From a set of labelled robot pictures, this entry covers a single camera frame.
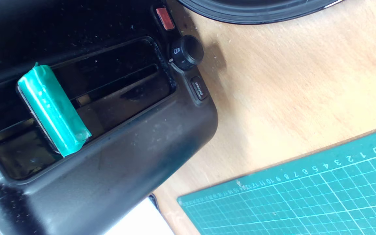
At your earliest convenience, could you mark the green-taped toaster lever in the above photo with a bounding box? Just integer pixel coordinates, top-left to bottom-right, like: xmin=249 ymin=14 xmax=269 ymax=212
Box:
xmin=17 ymin=63 xmax=92 ymax=158

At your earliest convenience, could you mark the black two-slot toaster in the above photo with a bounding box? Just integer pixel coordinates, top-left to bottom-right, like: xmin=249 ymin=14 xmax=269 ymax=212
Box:
xmin=0 ymin=0 xmax=219 ymax=235

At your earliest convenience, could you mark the black ribbed plate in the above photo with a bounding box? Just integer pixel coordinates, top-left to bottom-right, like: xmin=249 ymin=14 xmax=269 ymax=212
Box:
xmin=177 ymin=0 xmax=343 ymax=25

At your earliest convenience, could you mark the green cutting mat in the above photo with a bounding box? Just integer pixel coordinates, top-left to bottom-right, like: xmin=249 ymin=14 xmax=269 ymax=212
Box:
xmin=177 ymin=128 xmax=376 ymax=235

